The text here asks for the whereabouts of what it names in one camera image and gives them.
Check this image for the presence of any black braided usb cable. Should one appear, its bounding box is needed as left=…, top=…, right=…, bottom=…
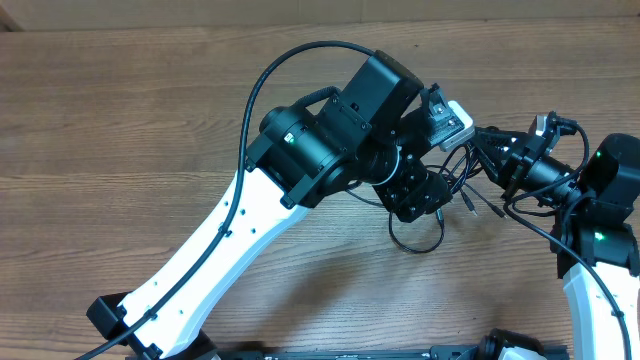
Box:
left=344, top=187, right=447, bottom=255

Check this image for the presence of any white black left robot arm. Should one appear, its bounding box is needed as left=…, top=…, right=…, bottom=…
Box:
left=87, top=51, right=473, bottom=359

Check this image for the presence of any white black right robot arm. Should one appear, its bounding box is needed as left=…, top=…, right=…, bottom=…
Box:
left=472, top=120, right=639, bottom=359

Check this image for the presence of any brown cardboard wall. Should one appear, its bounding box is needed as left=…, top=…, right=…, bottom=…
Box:
left=1, top=0, right=639, bottom=31

